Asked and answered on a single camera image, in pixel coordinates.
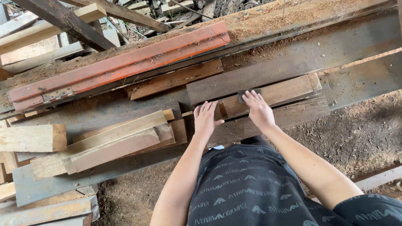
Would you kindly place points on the thin tan wooden strip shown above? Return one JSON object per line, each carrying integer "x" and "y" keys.
{"x": 169, "y": 114}

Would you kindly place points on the dark grey sanding block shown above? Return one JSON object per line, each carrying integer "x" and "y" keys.
{"x": 245, "y": 93}

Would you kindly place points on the small pale wood offcuts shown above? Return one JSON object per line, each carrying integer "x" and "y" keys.
{"x": 9, "y": 163}

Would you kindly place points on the orange painted wooden beam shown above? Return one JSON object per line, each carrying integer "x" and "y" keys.
{"x": 125, "y": 64}

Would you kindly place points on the wide dark wooden board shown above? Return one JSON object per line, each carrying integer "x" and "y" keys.
{"x": 298, "y": 114}

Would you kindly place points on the metal hinge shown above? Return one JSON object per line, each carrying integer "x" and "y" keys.
{"x": 58, "y": 94}

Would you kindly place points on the heap of wood scraps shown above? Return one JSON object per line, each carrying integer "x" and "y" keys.
{"x": 169, "y": 9}

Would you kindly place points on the dark diagonal wooden beam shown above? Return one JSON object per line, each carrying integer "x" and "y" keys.
{"x": 67, "y": 22}

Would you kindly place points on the reddish brown wooden plank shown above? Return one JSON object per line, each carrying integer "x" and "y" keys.
{"x": 172, "y": 79}

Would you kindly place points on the light brown wooden block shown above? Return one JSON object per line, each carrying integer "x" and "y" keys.
{"x": 289, "y": 89}

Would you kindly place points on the dark patterned shirt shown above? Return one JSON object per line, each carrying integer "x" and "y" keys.
{"x": 251, "y": 188}

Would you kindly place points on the grey flat board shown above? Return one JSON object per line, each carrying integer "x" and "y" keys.
{"x": 50, "y": 188}

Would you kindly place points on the pile of pale lumber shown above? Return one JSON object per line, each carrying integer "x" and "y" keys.
{"x": 31, "y": 40}

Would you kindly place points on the small brown wooden block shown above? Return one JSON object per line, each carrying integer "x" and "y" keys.
{"x": 179, "y": 131}

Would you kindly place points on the stack of pale planks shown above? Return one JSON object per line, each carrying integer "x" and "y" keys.
{"x": 47, "y": 212}

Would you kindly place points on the person's left hand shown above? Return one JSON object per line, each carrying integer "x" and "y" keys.
{"x": 204, "y": 121}

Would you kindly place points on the rough pale brown plank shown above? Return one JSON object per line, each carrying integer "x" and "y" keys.
{"x": 113, "y": 151}

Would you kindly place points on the person's right fingers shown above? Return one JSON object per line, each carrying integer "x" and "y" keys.
{"x": 252, "y": 96}

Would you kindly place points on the dark weathered wooden plank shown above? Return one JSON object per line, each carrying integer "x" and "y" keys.
{"x": 251, "y": 78}

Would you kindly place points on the pale plank on ground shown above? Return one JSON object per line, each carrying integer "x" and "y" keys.
{"x": 380, "y": 179}

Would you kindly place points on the long pale wooden plank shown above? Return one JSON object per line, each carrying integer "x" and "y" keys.
{"x": 119, "y": 131}

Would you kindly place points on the brown diagonal wooden beam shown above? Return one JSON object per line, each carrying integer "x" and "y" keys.
{"x": 125, "y": 14}

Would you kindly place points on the person's right hand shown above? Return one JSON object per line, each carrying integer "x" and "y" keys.
{"x": 261, "y": 113}

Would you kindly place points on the pale short wooden block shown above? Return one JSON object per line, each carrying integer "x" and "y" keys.
{"x": 31, "y": 138}

